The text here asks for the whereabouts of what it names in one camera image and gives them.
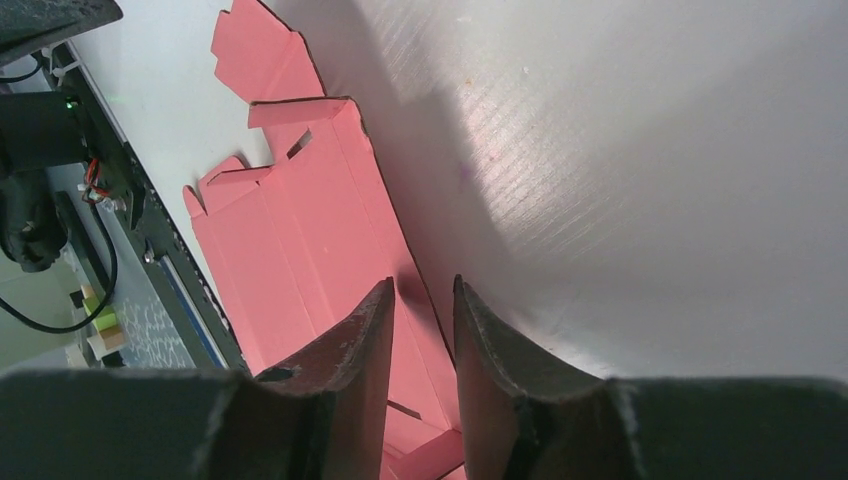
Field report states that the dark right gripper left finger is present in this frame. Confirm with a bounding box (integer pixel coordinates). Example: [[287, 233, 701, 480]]
[[255, 278, 395, 479]]

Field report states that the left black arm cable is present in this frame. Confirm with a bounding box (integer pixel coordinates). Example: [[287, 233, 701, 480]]
[[0, 205, 119, 335]]

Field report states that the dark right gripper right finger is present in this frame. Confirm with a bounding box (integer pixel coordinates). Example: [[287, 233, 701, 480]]
[[453, 276, 601, 479]]

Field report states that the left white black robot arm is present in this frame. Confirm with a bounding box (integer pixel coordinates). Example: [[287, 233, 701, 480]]
[[1, 1, 123, 273]]

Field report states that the pink cardboard box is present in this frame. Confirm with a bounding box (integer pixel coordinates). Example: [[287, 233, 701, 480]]
[[183, 1, 465, 479]]

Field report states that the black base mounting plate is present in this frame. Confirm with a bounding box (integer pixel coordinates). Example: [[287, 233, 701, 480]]
[[51, 43, 247, 370]]

